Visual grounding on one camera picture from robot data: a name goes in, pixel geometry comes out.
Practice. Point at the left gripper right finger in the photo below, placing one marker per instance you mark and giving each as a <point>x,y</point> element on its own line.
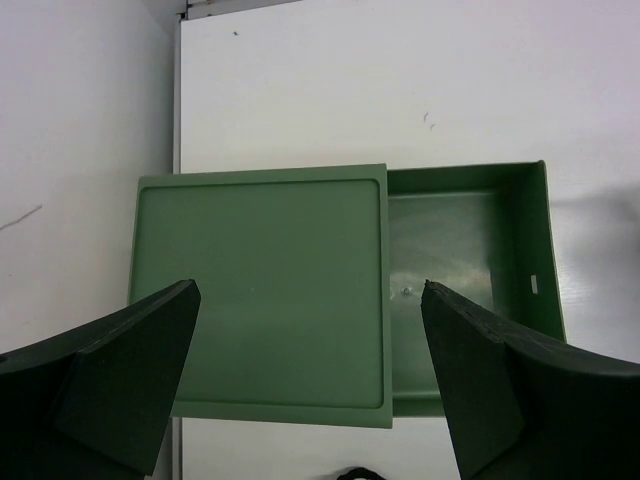
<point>522,405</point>

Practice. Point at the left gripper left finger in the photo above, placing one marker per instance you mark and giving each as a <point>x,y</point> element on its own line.
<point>94,402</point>

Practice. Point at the green top drawer box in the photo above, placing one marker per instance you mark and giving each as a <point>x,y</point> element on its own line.
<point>311,280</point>

